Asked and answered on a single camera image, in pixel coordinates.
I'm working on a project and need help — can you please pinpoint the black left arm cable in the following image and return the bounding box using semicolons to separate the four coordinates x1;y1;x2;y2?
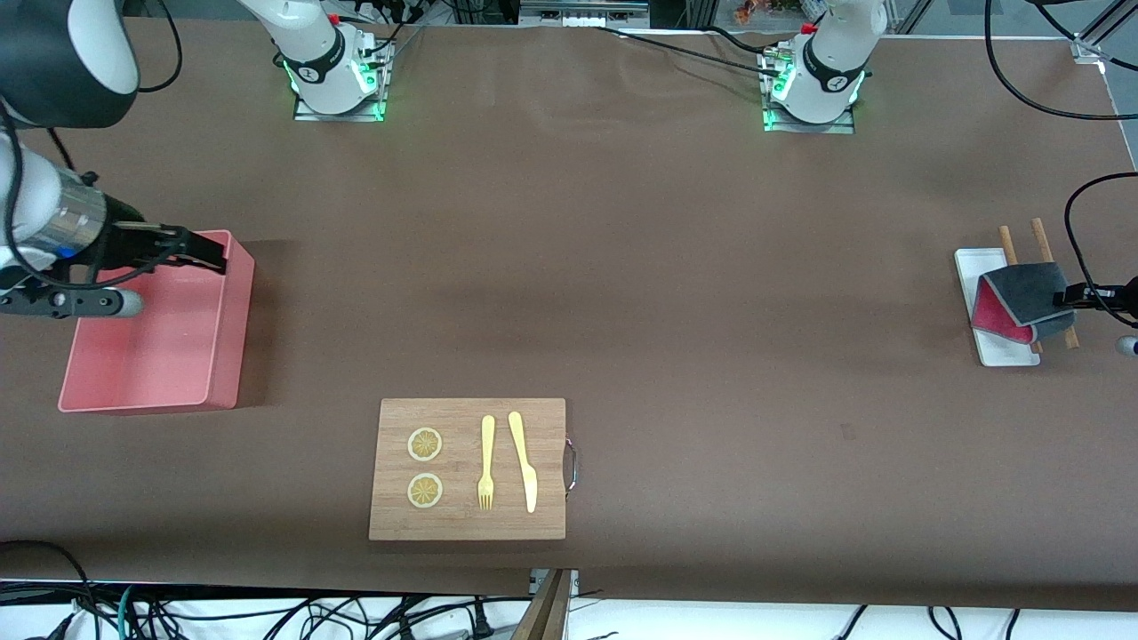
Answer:
984;0;1138;312

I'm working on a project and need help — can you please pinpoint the wooden cutting board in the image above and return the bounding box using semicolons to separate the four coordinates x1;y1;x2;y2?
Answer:
368;397;567;541

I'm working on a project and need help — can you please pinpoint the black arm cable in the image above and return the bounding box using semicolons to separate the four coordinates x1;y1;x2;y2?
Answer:
984;0;1138;312
0;0;184;287

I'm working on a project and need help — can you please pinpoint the wooden plank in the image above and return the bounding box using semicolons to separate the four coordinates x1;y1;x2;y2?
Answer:
511;569;574;640

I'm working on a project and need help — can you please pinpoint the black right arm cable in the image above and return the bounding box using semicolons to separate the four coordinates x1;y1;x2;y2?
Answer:
0;0;184;287

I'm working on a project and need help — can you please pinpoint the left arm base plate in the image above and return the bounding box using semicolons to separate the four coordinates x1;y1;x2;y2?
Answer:
762;46;856;134

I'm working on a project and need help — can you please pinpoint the pink plastic bin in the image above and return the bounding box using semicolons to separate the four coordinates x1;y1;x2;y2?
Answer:
58;229;256;415

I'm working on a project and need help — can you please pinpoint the yellow fork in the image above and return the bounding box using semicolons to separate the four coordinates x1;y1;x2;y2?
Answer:
477;415;496;511

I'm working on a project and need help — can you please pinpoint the yellow knife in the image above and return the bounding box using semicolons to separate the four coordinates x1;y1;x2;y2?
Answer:
508;411;539;514

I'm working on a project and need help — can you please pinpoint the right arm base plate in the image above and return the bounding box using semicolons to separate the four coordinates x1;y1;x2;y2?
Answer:
293;34;389;123

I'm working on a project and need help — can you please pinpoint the black looped floor cable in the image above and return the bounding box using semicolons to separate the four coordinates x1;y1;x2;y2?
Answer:
0;540;99;640

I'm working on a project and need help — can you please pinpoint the small metal bracket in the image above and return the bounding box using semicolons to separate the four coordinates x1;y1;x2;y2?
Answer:
529;569;581;598

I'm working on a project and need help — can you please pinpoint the white rectangular tray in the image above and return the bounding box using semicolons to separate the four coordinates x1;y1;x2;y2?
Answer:
955;247;1041;367

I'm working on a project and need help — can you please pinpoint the black cable on table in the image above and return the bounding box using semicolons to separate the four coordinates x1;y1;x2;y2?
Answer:
594;25;788;77

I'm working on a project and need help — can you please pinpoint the grey and red cloth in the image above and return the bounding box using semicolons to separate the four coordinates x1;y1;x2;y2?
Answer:
971;262;1077;345

